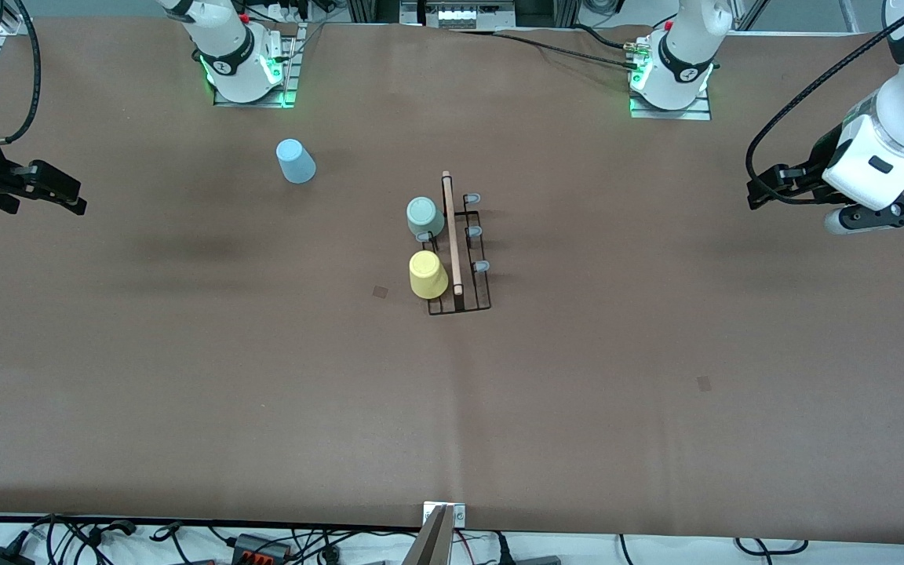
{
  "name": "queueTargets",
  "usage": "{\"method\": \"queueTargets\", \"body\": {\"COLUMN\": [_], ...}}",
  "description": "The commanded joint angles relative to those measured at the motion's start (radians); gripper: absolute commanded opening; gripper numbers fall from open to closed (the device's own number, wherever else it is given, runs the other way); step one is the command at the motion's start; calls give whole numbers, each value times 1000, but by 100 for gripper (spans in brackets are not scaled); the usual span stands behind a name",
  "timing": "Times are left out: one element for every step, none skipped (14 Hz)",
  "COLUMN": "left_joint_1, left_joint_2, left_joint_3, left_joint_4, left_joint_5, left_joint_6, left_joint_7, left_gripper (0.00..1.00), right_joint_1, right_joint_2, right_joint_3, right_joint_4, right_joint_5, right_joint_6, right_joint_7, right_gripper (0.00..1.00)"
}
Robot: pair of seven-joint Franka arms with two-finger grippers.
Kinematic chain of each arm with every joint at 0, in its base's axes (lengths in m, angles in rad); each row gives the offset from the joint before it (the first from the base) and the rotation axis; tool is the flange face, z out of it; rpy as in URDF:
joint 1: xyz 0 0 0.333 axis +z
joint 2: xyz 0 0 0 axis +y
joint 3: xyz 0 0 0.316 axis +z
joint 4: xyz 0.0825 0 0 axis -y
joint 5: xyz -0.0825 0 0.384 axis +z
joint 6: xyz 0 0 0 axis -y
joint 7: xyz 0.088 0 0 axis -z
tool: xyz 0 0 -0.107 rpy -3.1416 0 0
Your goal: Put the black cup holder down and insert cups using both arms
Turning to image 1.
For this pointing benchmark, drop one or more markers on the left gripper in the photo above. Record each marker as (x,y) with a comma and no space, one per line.
(819,160)

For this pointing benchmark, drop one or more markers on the pale green plastic cup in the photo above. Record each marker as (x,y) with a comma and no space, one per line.
(424,215)

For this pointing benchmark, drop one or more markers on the yellow plastic cup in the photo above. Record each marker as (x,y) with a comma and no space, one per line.
(427,275)

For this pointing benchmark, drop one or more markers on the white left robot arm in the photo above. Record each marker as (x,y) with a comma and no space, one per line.
(683,47)

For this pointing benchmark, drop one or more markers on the light blue plastic cup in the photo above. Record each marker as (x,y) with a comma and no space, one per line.
(295,161)

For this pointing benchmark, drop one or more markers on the white power strip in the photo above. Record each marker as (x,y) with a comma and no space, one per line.
(287,9)

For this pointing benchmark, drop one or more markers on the black power adapter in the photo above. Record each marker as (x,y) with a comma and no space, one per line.
(1,557)

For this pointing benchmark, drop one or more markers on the grey electronics box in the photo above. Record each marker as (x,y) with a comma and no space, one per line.
(458,14)

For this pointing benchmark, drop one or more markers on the orange black connector block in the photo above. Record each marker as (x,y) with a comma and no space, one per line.
(262,548)

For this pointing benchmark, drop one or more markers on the small grey box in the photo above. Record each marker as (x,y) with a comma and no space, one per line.
(538,560)

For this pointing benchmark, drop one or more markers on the black power plug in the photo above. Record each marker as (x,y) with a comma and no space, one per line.
(503,551)

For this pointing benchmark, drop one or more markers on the aluminium arm base plate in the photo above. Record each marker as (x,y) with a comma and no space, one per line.
(252,100)
(672,114)

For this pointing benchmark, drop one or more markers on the aluminium frame profile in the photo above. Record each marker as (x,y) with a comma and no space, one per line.
(373,9)

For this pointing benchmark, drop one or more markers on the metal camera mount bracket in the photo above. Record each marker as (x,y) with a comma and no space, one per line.
(442,518)

